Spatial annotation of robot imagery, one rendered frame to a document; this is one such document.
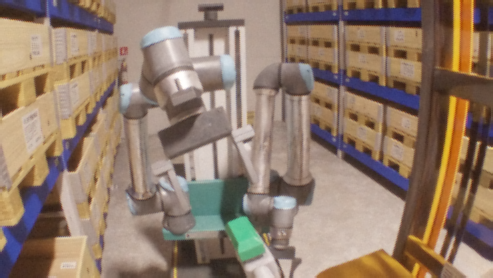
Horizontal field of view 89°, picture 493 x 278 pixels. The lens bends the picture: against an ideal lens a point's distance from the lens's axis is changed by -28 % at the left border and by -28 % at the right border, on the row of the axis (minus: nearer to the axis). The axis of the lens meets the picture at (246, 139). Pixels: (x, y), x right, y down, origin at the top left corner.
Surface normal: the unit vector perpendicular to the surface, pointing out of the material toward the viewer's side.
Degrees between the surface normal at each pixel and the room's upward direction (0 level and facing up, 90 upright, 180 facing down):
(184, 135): 62
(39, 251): 90
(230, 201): 90
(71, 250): 90
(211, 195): 90
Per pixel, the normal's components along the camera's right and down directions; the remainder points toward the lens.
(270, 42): 0.29, 0.29
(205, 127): 0.11, -0.18
